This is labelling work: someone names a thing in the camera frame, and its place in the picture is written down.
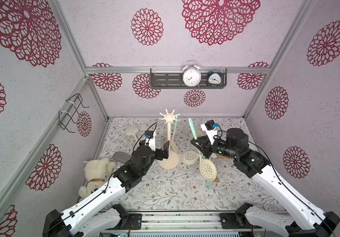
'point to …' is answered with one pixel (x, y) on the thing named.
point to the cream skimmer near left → (190, 157)
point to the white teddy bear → (97, 172)
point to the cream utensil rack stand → (172, 161)
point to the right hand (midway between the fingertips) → (192, 139)
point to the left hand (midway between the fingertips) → (160, 141)
